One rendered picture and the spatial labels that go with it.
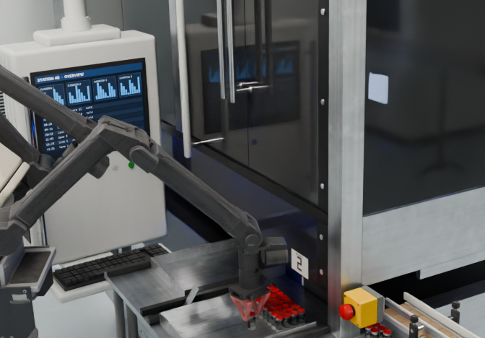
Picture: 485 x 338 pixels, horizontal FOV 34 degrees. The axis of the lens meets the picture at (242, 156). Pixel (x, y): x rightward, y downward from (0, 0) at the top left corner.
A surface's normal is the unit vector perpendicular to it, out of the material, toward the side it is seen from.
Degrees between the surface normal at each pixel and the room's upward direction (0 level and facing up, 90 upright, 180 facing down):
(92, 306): 0
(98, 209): 90
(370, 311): 90
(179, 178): 97
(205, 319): 0
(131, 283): 0
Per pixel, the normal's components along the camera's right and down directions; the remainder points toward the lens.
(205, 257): -0.03, -0.95
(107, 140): 0.17, 0.45
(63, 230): 0.52, 0.25
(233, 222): 0.05, 0.28
